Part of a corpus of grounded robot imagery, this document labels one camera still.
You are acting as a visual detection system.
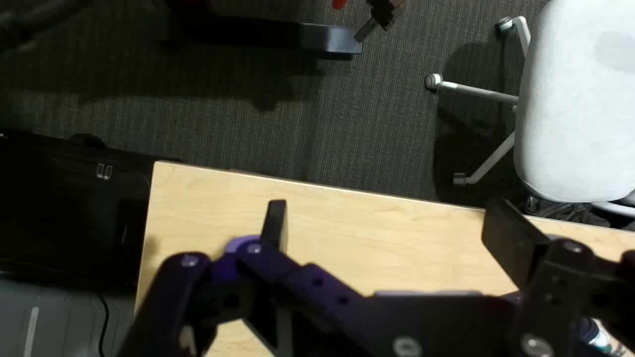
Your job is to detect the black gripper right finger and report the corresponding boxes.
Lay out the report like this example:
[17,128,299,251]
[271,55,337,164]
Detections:
[479,195,635,357]

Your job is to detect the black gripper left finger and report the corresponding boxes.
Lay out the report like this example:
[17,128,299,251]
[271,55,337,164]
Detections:
[116,197,374,357]

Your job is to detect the white office chair chrome base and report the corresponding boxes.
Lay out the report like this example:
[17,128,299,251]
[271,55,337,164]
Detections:
[424,0,635,219]

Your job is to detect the black bag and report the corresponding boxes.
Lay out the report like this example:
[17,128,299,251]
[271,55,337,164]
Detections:
[0,126,154,293]

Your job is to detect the grey black clamp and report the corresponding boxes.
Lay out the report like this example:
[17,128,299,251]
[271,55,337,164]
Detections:
[352,0,406,45]

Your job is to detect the black power cable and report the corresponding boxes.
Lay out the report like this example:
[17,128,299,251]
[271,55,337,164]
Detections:
[95,291,110,357]

